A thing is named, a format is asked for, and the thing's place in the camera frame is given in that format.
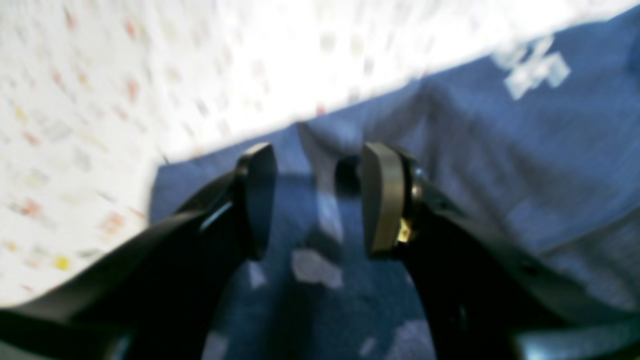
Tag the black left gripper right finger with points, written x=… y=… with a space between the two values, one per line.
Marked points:
x=483 y=296

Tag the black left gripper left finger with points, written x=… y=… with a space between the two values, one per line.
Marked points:
x=154 y=297

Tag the blue grey T-shirt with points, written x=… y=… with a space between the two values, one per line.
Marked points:
x=538 y=141

